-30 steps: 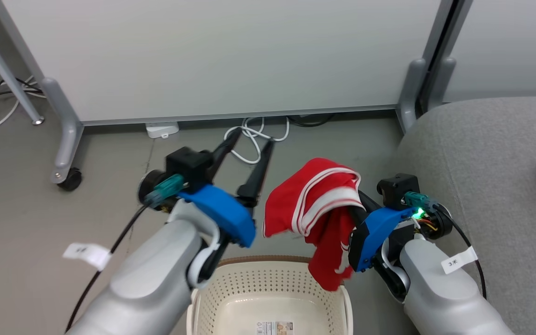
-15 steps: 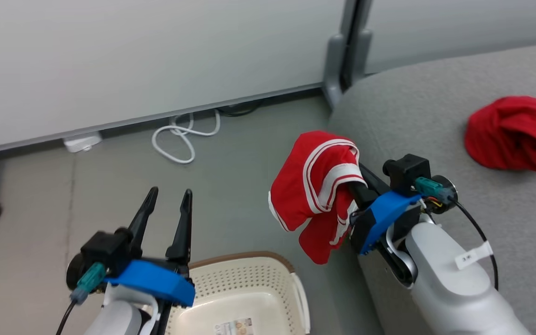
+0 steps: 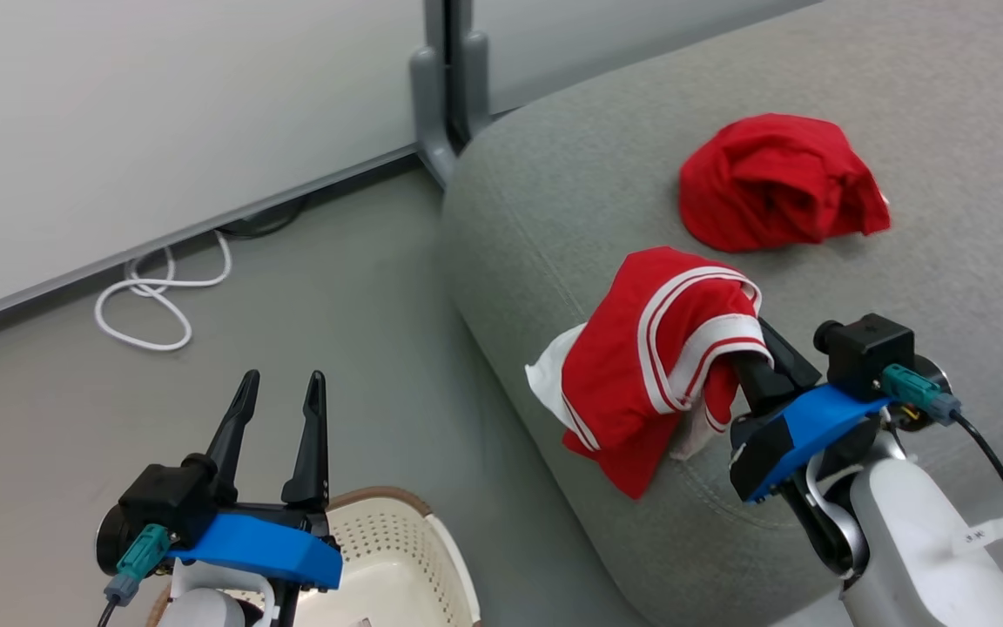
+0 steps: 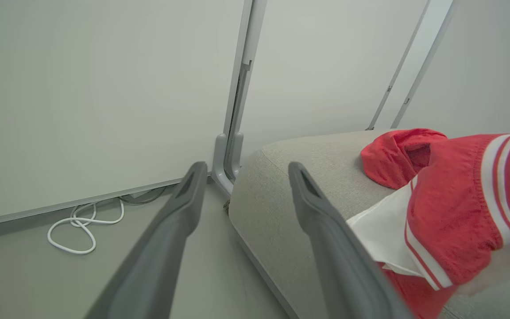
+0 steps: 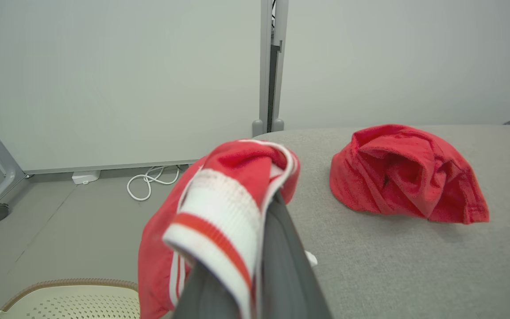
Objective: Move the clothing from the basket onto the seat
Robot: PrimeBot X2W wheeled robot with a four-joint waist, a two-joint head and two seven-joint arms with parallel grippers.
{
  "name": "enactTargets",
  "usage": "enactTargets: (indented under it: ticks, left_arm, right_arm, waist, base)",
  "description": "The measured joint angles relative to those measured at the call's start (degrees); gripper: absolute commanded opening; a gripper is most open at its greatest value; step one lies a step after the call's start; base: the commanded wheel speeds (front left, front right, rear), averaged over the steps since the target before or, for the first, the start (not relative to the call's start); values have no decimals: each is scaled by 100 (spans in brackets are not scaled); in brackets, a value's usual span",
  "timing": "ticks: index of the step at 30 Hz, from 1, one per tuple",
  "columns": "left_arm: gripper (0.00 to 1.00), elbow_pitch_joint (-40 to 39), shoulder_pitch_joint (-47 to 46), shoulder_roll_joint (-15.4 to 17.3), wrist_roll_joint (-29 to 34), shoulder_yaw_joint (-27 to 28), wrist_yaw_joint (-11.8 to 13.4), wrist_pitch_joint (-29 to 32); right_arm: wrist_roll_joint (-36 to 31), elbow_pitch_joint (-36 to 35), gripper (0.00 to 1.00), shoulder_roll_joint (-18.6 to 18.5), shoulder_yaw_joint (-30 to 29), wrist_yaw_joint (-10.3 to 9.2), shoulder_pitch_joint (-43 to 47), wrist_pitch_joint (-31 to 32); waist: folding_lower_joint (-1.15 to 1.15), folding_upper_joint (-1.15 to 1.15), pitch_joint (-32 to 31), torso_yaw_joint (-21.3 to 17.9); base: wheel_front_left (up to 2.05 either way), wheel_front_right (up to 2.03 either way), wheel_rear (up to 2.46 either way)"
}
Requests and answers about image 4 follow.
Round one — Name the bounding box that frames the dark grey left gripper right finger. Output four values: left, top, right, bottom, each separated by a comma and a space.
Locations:
288, 161, 417, 319

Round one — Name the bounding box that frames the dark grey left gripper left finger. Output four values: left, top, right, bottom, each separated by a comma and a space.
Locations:
84, 161, 208, 319

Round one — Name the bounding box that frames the red white striped garment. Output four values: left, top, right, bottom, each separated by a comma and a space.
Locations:
347, 128, 510, 319

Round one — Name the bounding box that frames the grey fabric cushioned surface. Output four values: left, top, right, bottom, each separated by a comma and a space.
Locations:
228, 129, 510, 319

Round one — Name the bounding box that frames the grey cable loop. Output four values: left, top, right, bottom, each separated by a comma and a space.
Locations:
120, 187, 167, 205

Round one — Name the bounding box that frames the white looped cable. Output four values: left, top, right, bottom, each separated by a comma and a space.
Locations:
47, 198, 125, 255

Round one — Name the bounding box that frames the grey partition corner post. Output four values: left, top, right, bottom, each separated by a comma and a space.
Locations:
212, 0, 268, 198

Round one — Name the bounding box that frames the thin grey partition frame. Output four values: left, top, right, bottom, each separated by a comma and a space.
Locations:
366, 0, 458, 131

